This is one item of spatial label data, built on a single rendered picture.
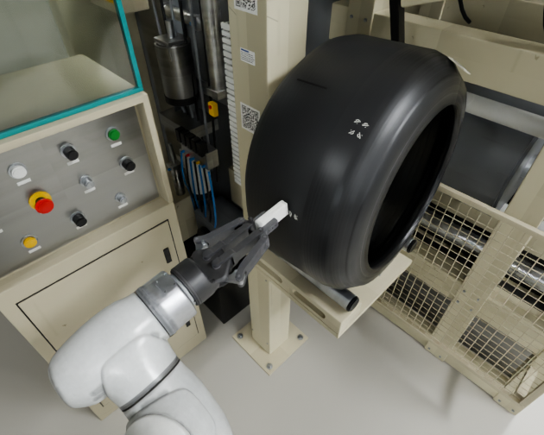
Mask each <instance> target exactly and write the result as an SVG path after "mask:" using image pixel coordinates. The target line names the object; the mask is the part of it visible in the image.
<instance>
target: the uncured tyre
mask: <svg viewBox="0 0 544 435"><path fill-rule="evenodd" d="M297 79H302V80H305V81H308V82H311V83H314V84H316V85H322V86H324V87H327V89H324V88H320V87H318V86H315V85H310V84H308V83H304V82H301V81H299V80H297ZM466 99H467V91H466V86H465V82H464V80H463V79H462V77H461V75H460V73H459V70H458V68H457V66H456V64H455V63H454V62H453V61H451V60H450V59H449V58H448V57H447V56H446V55H444V54H443V53H441V52H439V51H437V50H435V49H431V48H427V47H419V46H416V45H411V44H407V43H402V42H399V41H391V40H386V39H383V38H378V37H374V36H369V35H361V34H355V35H343V36H338V37H335V38H332V39H330V40H328V41H325V42H324V43H322V44H320V45H319V46H317V47H316V48H315V49H314V50H313V51H312V52H310V53H309V54H308V55H307V56H306V57H305V58H304V59H303V60H301V61H300V62H299V63H298V64H297V65H296V66H295V67H294V68H293V69H292V70H291V71H290V72H289V73H288V74H287V76H286V77H285V78H284V79H283V80H282V82H281V83H280V84H279V85H278V87H277V88H276V89H275V91H274V93H273V95H272V96H271V98H270V100H269V101H268V103H267V105H266V107H265V109H264V111H263V113H262V115H261V117H260V119H259V122H258V124H257V126H256V130H255V133H254V135H253V138H252V141H251V144H250V150H249V154H248V159H247V164H246V171H245V195H246V206H247V212H248V217H252V218H255V217H256V216H257V215H259V214H260V213H261V212H263V211H266V212H267V211H268V210H270V209H271V208H272V207H273V206H275V205H276V204H277V203H279V202H280V201H281V200H283V201H284V202H286V203H287V204H288V207H289V208H291V209H293V210H295V211H297V212H299V213H300V216H299V223H296V222H294V221H292V220H291V219H289V218H287V216H286V217H284V218H283V219H282V220H281V221H279V222H278V226H277V228H275V229H274V230H273V231H272V232H270V233H269V234H268V236H269V250H270V251H272V252H273V253H275V254H277V255H278V256H280V257H281V258H282V259H284V260H285V261H287V262H289V263H291V264H292V265H294V266H295V267H297V268H298V269H299V270H301V271H302V272H304V273H306V274H308V275H309V276H311V277H312V278H314V279H315V280H317V281H318V282H320V283H321V284H323V285H325V286H328V287H333V288H336V289H346V288H351V287H359V286H363V285H366V284H368V283H370V282H371V281H373V280H374V279H375V278H376V277H377V276H378V275H380V274H381V273H382V272H383V271H384V270H385V269H386V267H387V266H388V265H389V264H390V263H391V262H392V261H393V260H394V259H395V258H396V256H397V255H398V254H399V252H400V251H401V250H402V248H403V246H404V245H405V244H406V242H407V241H408V239H409V238H410V237H411V235H412V234H413V232H414V230H415V228H416V227H417V225H418V223H419V222H420V220H421V219H422V217H423V215H424V213H425V212H426V210H427V208H428V206H429V205H430V203H431V201H432V199H433V196H434V194H435V193H436V191H437V189H438V187H439V185H440V182H441V180H442V178H443V176H444V174H445V171H446V169H447V166H448V164H449V162H450V159H451V158H452V153H453V151H454V149H455V146H456V143H457V140H458V138H459V133H460V130H461V127H462V123H463V120H464V116H465V107H466ZM356 116H360V117H363V118H365V119H367V120H369V121H371V122H372V125H371V126H370V128H369V129H368V131H367V133H366V135H365V136H364V139H363V140H362V142H358V141H356V140H354V139H351V138H350V137H348V136H345V135H346V133H347V131H348V129H349V128H350V126H351V124H352V122H353V120H354V119H355V117H356Z"/></svg>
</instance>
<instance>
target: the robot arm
mask: <svg viewBox="0 0 544 435"><path fill-rule="evenodd" d="M287 215H288V204H287V203H286V202H284V201H283V200H281V201H280V202H279V203H277V204H276V205H275V206H273V207H272V208H271V209H270V210H268V211H267V212H266V211H263V212H261V213H260V214H259V215H257V216H256V217H255V218H253V217H248V220H246V219H244V217H239V218H237V219H235V220H233V221H231V222H229V223H228V224H225V225H224V226H222V227H220V228H218V229H216V230H214V231H212V232H210V233H208V234H206V235H202V236H196V237H195V238H194V239H193V240H194V243H195V247H196V250H195V251H194V252H193V254H192V256H191V257H190V258H186V259H184V260H183V261H181V262H180V263H179V264H177V265H176V266H175V267H173V268H172V269H171V271H170V274H171V275H169V274H168V273H167V272H165V271H161V272H160V273H159V274H157V275H156V276H155V277H153V278H152V279H151V280H149V281H148V282H146V283H145V284H144V285H142V286H141V287H139V288H137V290H135V292H133V293H132V294H130V295H129V296H127V297H125V298H123V299H120V300H117V301H115V302H113V303H111V304H110V305H108V306H107V307H106V308H104V309H103V310H101V311H100V312H98V313H97V314H95V315H94V316H93V317H92V318H90V319H89V320H88V321H87V322H85V323H84V324H83V325H82V326H81V327H80V328H79V329H78V330H77V331H75V332H74V333H73V334H72V335H71V336H70V337H69V338H68V339H67V340H66V341H65V342H64V343H63V344H62V345H61V347H60V348H59V349H58V350H57V351H56V353H55V354H54V356H53V357H52V359H51V361H50V363H49V365H48V371H47V372H48V378H49V380H50V382H51V384H52V386H53V388H54V390H55V391H56V393H57V394H58V395H59V397H60V398H61V399H62V400H63V401H64V402H65V403H66V404H67V405H68V406H69V407H71V408H81V407H89V406H92V405H96V404H98V403H99V402H100V401H102V400H103V399H105V398H106V397H108V398H109V399H110V400H111V401H113V402H114V403H115V404H116V405H117V406H118V407H119V408H120V410H121V411H122V412H123V414H124V415H125V416H126V418H127V419H128V423H127V425H126V433H125V434H124V435H233V433H232V430H231V426H230V424H229V421H228V419H227V418H226V416H225V414H224V412H223V410H222V408H221V407H220V405H219V404H218V403H217V402H216V400H215V399H214V397H213V396H212V394H211V393H210V392H209V390H208V389H207V388H206V386H205V385H204V384H203V382H202V381H201V380H200V379H199V378H198V377H197V376H196V374H194V372H192V370H190V369H189V368H188V367H187V366H186V365H185V364H184V363H183V362H182V361H181V360H180V359H179V357H177V356H176V354H175V353H174V351H173V349H172V347H171V346H170V344H169V342H168V339H169V338H170V336H172V335H173V334H175V332H177V331H178V330H179V329H180V328H181V327H182V326H183V325H184V324H185V323H186V322H187V321H189V320H190V319H191V318H192V317H193V316H195V315H196V314H197V310H196V308H195V306H194V305H196V306H200V305H201V304H202V303H203V302H205V301H206V300H207V299H208V298H210V297H211V296H212V295H213V294H214V293H215V291H216V290H217V289H218V288H219V287H222V286H225V285H226V284H228V283H235V284H237V285H238V286H239V287H243V286H244V285H245V282H246V279H247V276H248V274H249V273H250V271H251V270H252V269H253V267H255V265H256V264H257V263H258V261H259V260H260V259H261V257H262V256H263V254H264V253H265V252H266V250H267V249H268V248H269V236H268V234H269V233H270V232H272V231H273V230H274V229H275V228H277V226H278V222H279V221H281V220H282V219H283V218H284V217H286V216H287ZM248 253H249V254H248ZM247 254H248V255H247ZM244 256H245V258H244V259H243V261H242V262H241V263H240V265H239V266H238V268H237V269H235V270H234V272H233V273H231V271H232V269H233V268H234V267H235V266H236V265H237V264H238V262H239V260H241V259H242V258H243V257H244ZM169 335H170V336H169Z"/></svg>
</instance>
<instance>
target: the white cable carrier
mask: <svg viewBox="0 0 544 435"><path fill-rule="evenodd" d="M221 28H223V30H222V35H224V37H222V42H224V44H223V49H225V50H224V51H223V53H224V56H226V57H224V60H225V62H226V63H225V68H226V70H225V74H226V76H225V80H226V86H227V87H228V88H226V90H227V92H229V93H227V97H228V99H227V101H228V109H229V114H230V115H229V119H230V129H231V139H232V140H231V143H232V144H231V147H232V148H233V150H232V153H233V154H232V157H233V158H232V159H233V169H234V178H235V179H234V180H235V182H237V183H238V184H239V185H241V175H240V163H239V152H238V139H237V117H236V105H235V93H234V81H233V69H232V57H231V34H230V23H229V22H221ZM225 36H226V37H225ZM225 43H226V44H225ZM227 63H228V64H227ZM227 69H228V70H227Z"/></svg>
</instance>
